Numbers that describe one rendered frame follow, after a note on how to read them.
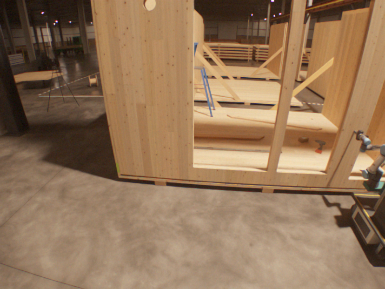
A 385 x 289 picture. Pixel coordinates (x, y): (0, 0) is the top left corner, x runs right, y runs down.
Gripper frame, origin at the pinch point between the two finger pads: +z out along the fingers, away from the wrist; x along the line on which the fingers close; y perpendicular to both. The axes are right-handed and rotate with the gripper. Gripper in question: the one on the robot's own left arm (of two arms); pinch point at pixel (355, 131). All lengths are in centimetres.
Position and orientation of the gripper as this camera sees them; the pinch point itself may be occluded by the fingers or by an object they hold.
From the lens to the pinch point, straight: 338.0
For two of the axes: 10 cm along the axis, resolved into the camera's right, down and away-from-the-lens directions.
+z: 1.2, -4.6, 8.8
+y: -9.9, -0.6, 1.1
